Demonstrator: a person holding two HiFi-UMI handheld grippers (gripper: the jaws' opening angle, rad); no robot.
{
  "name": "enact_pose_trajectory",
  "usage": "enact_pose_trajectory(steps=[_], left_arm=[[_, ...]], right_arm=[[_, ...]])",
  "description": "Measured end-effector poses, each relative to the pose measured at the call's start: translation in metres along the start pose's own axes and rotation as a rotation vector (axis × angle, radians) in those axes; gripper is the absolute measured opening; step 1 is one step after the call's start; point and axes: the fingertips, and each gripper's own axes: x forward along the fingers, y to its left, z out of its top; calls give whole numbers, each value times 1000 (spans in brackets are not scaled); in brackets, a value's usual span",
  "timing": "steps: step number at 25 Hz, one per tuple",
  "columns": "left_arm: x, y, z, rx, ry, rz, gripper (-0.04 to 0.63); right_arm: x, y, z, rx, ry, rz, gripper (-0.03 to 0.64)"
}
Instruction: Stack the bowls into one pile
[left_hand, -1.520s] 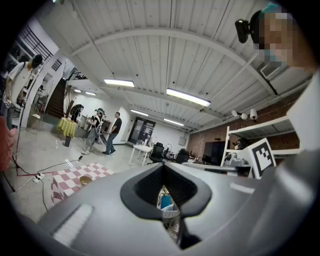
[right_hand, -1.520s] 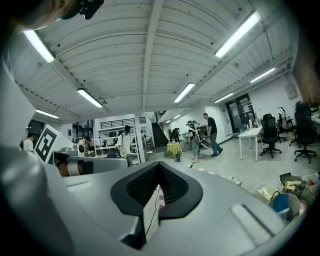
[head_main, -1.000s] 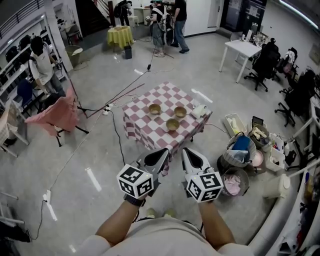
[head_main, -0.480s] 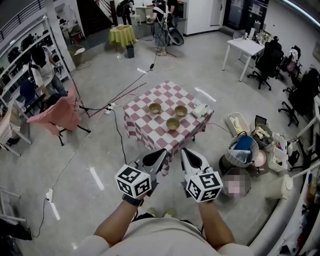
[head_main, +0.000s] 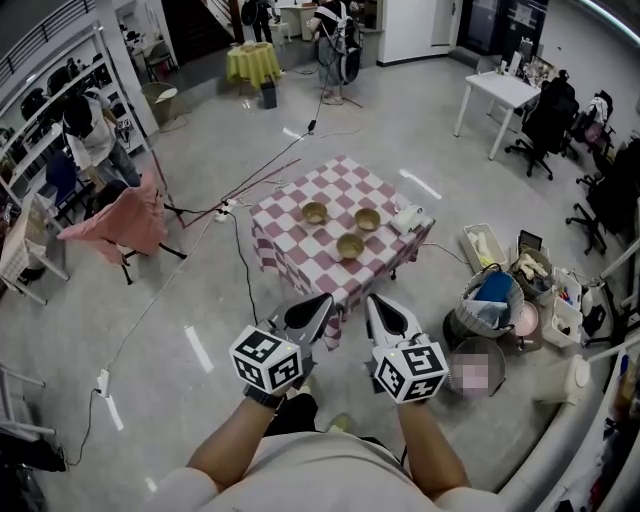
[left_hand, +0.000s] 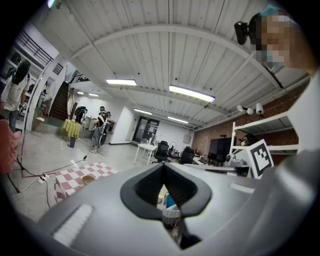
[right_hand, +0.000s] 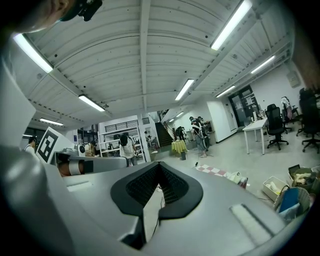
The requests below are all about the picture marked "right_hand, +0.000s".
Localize round table yellow cloth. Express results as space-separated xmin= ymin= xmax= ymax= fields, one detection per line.
xmin=171 ymin=139 xmax=188 ymax=157

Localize dark staircase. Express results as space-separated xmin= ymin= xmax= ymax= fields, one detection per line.
xmin=154 ymin=121 xmax=176 ymax=148

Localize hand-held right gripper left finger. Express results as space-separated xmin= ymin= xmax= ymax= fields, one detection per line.
xmin=44 ymin=161 xmax=161 ymax=251

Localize person's head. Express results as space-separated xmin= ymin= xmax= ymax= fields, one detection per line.
xmin=13 ymin=0 xmax=68 ymax=34

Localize black head-worn camera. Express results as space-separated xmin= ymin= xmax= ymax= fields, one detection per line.
xmin=59 ymin=0 xmax=104 ymax=22

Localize white storage bin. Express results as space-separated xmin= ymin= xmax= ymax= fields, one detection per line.
xmin=262 ymin=175 xmax=289 ymax=202

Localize black framed tablet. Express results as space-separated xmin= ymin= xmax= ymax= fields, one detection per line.
xmin=287 ymin=164 xmax=302 ymax=180

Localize dark woven basket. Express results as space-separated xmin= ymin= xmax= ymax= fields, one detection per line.
xmin=291 ymin=167 xmax=318 ymax=194

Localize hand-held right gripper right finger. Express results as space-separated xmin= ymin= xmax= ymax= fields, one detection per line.
xmin=143 ymin=161 xmax=288 ymax=256

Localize white wall panel box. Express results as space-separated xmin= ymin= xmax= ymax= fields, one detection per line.
xmin=287 ymin=70 xmax=301 ymax=89

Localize white desk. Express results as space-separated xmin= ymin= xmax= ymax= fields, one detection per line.
xmin=242 ymin=117 xmax=270 ymax=156

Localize black office chair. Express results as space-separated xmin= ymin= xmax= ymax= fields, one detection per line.
xmin=298 ymin=87 xmax=320 ymax=154
xmin=264 ymin=103 xmax=290 ymax=151

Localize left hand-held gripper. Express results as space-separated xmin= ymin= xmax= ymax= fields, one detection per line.
xmin=36 ymin=126 xmax=131 ymax=177

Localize pink white checkered mat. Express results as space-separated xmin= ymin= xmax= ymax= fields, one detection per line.
xmin=196 ymin=163 xmax=230 ymax=177

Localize ceiling tube light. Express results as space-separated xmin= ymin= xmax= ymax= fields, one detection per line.
xmin=13 ymin=33 xmax=55 ymax=74
xmin=78 ymin=94 xmax=106 ymax=112
xmin=250 ymin=55 xmax=276 ymax=75
xmin=39 ymin=117 xmax=64 ymax=126
xmin=174 ymin=78 xmax=195 ymax=102
xmin=210 ymin=0 xmax=253 ymax=51
xmin=215 ymin=85 xmax=237 ymax=99

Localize black double door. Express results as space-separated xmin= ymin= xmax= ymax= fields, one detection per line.
xmin=228 ymin=84 xmax=261 ymax=127

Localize office chair with clothes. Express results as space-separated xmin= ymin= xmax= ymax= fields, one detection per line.
xmin=280 ymin=96 xmax=300 ymax=134

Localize grey basket blue contents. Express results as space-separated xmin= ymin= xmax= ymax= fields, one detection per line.
xmin=274 ymin=186 xmax=312 ymax=222

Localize white shelf rack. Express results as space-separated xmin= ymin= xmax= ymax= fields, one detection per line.
xmin=98 ymin=124 xmax=151 ymax=164

